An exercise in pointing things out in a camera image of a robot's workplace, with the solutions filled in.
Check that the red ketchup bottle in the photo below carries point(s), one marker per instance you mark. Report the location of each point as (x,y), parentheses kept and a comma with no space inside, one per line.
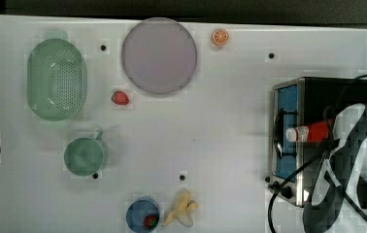
(311,133)

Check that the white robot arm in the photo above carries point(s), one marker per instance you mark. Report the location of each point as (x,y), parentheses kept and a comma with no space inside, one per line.
(334,203)

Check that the silver toaster oven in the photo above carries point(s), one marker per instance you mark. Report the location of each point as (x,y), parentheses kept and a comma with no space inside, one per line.
(302,110)

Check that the lilac round plate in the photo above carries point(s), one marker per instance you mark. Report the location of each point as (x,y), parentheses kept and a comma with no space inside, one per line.
(159,55)

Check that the red strawberry toy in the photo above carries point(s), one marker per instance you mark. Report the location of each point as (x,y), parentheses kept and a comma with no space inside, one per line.
(120,98)

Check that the orange slice toy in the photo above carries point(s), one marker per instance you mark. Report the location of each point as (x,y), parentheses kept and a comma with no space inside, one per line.
(220,37)

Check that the peeled banana toy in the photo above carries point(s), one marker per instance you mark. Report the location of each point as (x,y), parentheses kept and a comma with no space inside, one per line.
(183,207)

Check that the blue cup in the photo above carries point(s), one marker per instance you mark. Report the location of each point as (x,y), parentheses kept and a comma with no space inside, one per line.
(137,212)

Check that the green mug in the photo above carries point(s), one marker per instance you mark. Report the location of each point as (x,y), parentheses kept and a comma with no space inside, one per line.
(86,156)

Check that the small strawberry in cup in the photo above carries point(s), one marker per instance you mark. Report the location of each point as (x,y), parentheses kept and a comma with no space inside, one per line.
(150,222)

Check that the green oval colander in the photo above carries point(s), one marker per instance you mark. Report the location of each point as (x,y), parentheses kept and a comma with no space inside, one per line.
(56,78)

